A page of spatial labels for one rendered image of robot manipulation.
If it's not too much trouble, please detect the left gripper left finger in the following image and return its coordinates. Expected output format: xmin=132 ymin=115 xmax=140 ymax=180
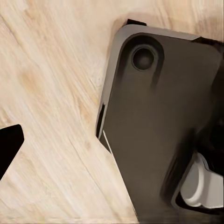
xmin=0 ymin=124 xmax=24 ymax=180

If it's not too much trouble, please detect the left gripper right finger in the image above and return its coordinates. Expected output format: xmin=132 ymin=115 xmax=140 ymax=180
xmin=209 ymin=124 xmax=224 ymax=161

